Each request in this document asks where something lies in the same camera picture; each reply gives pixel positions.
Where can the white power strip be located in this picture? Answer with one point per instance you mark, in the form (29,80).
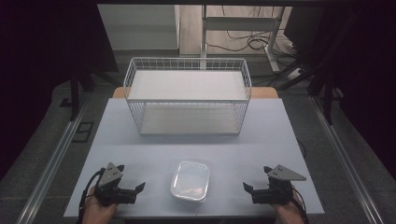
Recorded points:
(294,73)

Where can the white desk frame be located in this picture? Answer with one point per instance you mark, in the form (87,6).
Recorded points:
(241,23)

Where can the white cabinet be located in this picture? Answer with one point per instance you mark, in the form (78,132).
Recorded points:
(140,28)

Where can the black stand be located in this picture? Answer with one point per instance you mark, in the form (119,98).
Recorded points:
(327,93)
(74,93)

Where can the person's left hand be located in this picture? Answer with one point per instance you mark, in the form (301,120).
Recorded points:
(98,213)

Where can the black floor socket frame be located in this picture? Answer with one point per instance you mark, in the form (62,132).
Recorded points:
(83,131)

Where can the metal floor rail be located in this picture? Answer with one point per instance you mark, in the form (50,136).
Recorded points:
(51,166)
(342,155)

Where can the wooden table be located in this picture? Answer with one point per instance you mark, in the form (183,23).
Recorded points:
(264,92)

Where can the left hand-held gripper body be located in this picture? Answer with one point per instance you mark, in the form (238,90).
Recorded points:
(109,179)

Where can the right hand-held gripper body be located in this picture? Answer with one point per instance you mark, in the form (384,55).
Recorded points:
(274,196)

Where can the person's right hand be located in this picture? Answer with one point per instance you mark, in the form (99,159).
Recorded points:
(288,213)

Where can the light blue table sheet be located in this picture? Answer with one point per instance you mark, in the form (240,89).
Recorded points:
(264,137)

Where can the clear plastic lidded container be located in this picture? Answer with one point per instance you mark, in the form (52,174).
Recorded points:
(190,181)

